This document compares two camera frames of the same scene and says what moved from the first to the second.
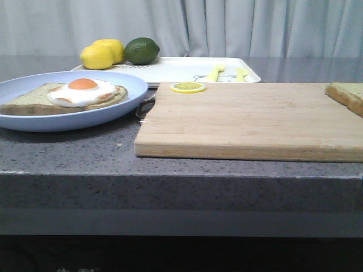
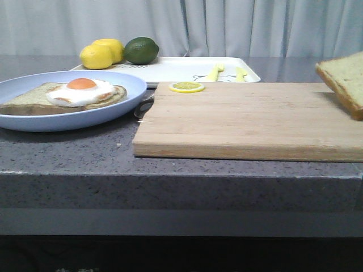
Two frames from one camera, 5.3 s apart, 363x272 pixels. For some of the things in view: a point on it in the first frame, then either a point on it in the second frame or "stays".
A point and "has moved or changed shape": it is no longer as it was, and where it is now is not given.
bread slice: x=36 y=101 stays
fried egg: x=82 y=92 stays
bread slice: x=349 y=94 has moved or changed shape
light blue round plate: x=136 y=91 stays
